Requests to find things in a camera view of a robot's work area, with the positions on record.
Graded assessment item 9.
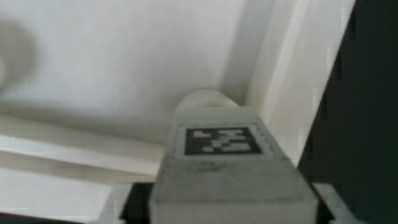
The white square tabletop tray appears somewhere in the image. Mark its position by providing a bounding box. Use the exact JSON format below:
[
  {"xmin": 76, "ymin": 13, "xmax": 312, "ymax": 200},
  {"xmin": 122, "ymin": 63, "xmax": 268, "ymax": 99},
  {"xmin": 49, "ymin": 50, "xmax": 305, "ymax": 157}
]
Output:
[{"xmin": 0, "ymin": 0, "xmax": 355, "ymax": 224}]

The white table leg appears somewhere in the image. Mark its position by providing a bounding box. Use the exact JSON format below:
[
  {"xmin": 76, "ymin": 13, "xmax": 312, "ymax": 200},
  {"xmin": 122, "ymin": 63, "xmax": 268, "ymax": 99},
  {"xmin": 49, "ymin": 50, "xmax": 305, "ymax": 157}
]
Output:
[{"xmin": 149, "ymin": 89, "xmax": 318, "ymax": 224}]

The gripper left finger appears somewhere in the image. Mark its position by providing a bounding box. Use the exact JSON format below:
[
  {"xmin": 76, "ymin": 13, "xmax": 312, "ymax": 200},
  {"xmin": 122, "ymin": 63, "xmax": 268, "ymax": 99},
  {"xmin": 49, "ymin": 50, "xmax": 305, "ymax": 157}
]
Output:
[{"xmin": 99, "ymin": 183, "xmax": 152, "ymax": 224}]

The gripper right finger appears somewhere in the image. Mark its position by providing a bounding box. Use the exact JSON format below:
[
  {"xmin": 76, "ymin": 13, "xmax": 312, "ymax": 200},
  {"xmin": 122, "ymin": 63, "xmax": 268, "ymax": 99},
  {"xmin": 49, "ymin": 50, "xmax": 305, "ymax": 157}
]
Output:
[{"xmin": 312, "ymin": 183, "xmax": 367, "ymax": 224}]

